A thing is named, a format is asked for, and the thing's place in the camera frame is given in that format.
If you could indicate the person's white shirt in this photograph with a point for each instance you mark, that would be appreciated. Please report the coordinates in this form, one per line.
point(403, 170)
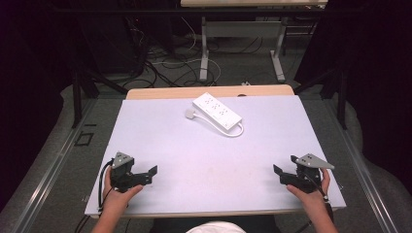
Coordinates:
point(216, 227)

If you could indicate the person's left hand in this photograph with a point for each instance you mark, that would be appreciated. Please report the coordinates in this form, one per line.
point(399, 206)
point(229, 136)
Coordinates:
point(118, 199)

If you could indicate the white desk with metal legs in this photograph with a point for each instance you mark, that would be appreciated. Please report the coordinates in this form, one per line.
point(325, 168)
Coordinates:
point(243, 29)

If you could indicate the white power strip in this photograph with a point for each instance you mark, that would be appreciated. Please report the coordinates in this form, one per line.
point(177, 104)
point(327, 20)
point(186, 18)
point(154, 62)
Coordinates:
point(217, 110)

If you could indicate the person's right hand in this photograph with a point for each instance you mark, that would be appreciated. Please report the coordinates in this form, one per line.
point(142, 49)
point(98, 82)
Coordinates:
point(312, 197)

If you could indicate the white power plug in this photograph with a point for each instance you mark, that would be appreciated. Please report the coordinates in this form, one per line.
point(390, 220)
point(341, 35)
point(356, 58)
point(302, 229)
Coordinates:
point(190, 113)

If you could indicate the white table mat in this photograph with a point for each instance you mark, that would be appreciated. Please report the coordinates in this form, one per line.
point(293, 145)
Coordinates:
point(207, 168)

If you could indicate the black metal stand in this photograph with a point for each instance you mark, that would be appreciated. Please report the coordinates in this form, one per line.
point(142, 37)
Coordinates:
point(340, 93)
point(77, 97)

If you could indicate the metal floor rail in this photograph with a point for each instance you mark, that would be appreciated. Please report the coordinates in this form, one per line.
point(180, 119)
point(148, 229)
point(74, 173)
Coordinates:
point(48, 174)
point(362, 174)

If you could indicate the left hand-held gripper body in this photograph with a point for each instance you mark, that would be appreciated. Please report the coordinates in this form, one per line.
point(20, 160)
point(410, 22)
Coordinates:
point(122, 168)

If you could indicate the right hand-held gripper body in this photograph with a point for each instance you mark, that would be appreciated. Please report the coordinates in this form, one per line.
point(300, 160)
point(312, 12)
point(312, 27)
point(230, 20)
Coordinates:
point(307, 173)

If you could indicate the wooden table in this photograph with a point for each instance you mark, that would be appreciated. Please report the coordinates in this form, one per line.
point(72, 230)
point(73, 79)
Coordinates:
point(181, 92)

